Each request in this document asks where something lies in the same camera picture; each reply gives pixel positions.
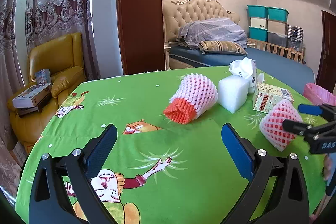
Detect pink foam fruit net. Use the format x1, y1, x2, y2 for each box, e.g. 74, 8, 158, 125
259, 99, 303, 152

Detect beige printed carton box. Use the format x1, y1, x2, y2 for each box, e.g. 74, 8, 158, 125
252, 83, 294, 113

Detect white tissue paper wad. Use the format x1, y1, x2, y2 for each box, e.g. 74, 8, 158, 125
257, 73, 264, 83

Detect white foam block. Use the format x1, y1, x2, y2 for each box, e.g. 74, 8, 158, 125
218, 75, 249, 114

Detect white plastic bag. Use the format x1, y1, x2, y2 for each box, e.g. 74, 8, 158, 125
229, 57, 257, 94

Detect pink foam net orange end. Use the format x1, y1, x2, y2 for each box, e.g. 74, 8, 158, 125
163, 73, 218, 124

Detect person's right hand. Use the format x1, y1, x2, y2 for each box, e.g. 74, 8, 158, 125
322, 154, 333, 181

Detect dark wooden door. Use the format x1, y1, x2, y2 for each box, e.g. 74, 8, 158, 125
316, 11, 336, 93

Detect bed with blue sheet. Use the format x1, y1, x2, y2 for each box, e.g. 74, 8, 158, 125
169, 46, 315, 94

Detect checkered bag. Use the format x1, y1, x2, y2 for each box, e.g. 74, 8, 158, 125
287, 24, 304, 43

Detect white box on armchair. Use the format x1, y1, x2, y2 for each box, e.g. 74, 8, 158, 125
12, 83, 52, 109

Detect stacked storage bins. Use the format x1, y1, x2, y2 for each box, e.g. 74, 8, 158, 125
247, 5, 289, 47

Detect striped brown pillow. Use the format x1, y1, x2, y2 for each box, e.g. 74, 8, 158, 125
199, 40, 248, 56

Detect green cartoon tablecloth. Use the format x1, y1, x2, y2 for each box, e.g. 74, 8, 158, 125
15, 69, 325, 223

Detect small blue booklet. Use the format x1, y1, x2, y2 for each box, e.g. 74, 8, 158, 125
35, 69, 52, 84

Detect grey-purple folded duvet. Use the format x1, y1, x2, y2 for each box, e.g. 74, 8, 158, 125
177, 18, 247, 48

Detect yellow leather armchair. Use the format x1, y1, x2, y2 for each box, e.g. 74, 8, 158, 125
7, 32, 86, 153

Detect beige tufted headboard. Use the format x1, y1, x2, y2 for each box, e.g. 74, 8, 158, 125
162, 0, 240, 43

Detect dark red wooden panel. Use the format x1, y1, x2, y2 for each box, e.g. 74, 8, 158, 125
117, 0, 165, 75

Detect lace patterned curtain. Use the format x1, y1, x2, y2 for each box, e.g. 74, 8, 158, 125
0, 0, 100, 151

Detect wooden crib rail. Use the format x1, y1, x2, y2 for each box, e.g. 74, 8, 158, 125
247, 38, 305, 64

